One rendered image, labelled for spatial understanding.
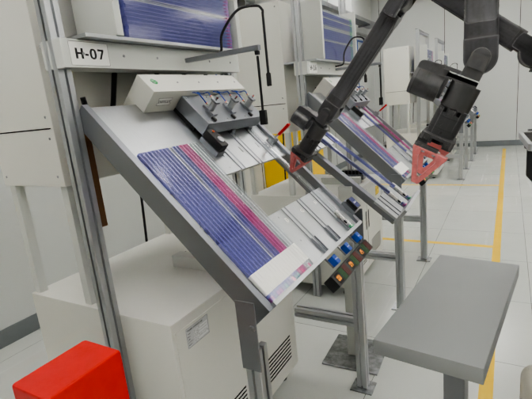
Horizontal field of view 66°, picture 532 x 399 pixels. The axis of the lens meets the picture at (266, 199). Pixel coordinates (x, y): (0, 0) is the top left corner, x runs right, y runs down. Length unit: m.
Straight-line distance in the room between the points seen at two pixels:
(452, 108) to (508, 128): 7.97
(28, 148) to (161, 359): 0.74
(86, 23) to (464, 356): 1.26
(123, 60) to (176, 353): 0.83
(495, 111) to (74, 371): 8.48
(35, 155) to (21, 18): 0.38
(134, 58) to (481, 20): 0.90
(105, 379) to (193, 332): 0.50
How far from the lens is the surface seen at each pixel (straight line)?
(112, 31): 1.25
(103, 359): 0.80
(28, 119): 1.40
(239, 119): 1.45
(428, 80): 0.89
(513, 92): 8.81
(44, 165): 1.38
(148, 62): 1.35
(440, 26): 8.95
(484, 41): 0.88
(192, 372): 1.31
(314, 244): 1.27
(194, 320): 1.26
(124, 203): 3.20
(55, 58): 1.19
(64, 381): 0.78
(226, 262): 0.98
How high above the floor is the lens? 1.17
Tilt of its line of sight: 13 degrees down
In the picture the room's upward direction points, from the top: 6 degrees counter-clockwise
